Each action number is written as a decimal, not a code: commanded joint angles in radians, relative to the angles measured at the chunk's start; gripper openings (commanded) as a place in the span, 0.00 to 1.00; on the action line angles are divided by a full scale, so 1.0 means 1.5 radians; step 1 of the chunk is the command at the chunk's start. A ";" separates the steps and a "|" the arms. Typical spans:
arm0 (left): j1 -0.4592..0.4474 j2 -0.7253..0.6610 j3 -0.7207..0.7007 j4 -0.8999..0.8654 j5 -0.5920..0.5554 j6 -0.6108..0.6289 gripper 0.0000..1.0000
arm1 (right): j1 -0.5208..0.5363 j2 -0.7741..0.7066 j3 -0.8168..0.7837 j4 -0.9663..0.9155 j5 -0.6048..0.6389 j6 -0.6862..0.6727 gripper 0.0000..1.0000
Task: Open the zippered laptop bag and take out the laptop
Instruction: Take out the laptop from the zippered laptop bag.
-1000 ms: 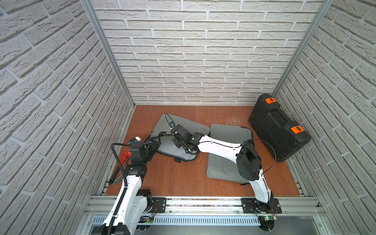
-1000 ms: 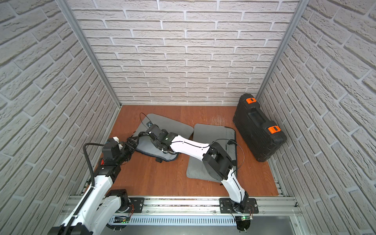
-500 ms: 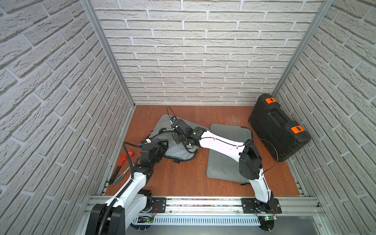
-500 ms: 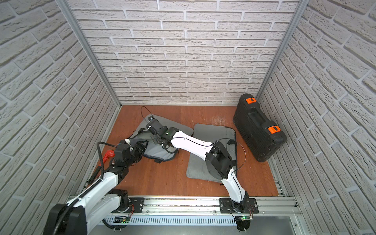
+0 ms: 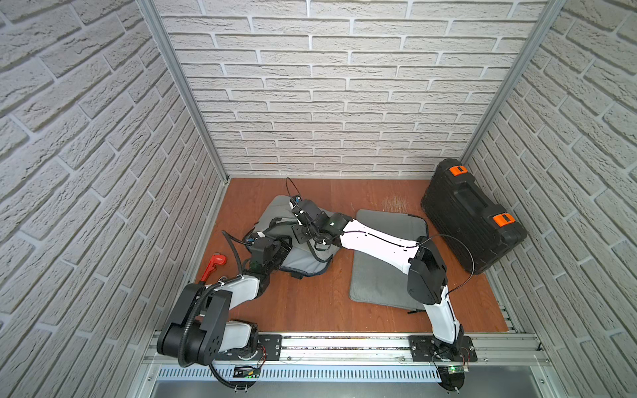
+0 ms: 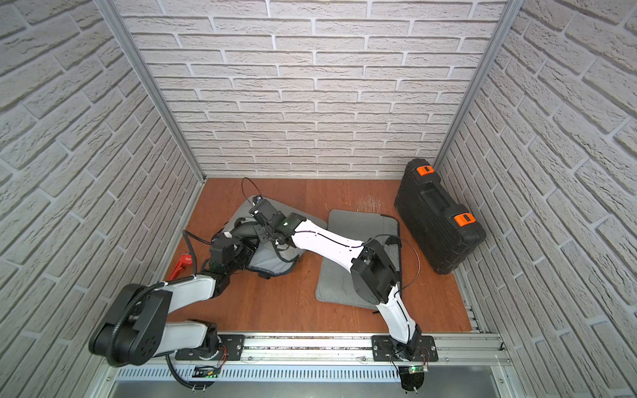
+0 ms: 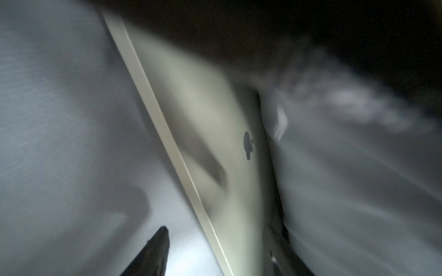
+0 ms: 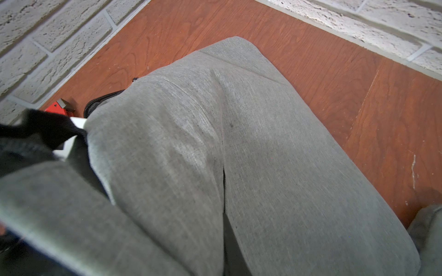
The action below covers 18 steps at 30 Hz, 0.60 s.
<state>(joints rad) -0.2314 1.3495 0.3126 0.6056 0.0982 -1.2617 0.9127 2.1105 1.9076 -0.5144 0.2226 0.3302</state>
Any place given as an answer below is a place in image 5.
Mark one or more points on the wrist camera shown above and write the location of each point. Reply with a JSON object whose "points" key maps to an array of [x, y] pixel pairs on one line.
{"points": [[266, 252], [308, 209]]}

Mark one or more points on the black plastic tool case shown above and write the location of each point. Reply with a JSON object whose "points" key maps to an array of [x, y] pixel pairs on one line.
{"points": [[477, 230]]}

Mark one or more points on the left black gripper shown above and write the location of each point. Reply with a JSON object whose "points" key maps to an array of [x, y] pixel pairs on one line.
{"points": [[278, 238]]}

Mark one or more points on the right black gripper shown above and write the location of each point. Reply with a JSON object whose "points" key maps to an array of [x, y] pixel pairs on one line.
{"points": [[299, 236]]}

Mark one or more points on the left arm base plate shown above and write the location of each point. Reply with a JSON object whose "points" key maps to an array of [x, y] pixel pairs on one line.
{"points": [[266, 346]]}

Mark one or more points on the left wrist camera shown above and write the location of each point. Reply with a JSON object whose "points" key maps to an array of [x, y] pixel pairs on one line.
{"points": [[266, 252]]}

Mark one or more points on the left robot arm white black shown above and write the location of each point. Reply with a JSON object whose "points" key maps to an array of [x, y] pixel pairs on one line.
{"points": [[199, 328]]}

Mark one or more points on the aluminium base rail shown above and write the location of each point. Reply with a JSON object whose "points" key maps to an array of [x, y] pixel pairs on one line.
{"points": [[400, 349]]}

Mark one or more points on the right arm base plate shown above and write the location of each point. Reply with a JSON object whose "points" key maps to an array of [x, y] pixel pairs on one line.
{"points": [[427, 348]]}

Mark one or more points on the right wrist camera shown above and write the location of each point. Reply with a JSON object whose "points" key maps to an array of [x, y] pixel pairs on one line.
{"points": [[308, 209]]}

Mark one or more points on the grey zippered laptop bag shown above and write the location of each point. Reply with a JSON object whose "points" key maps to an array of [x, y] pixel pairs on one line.
{"points": [[305, 259]]}

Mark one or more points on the red handled pliers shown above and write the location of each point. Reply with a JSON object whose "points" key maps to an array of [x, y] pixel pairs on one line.
{"points": [[215, 261]]}

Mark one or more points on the grey laptop sleeve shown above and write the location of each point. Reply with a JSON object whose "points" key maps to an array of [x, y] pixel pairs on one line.
{"points": [[375, 282]]}

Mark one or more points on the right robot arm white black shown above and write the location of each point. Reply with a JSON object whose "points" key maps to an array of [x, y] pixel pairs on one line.
{"points": [[427, 281]]}

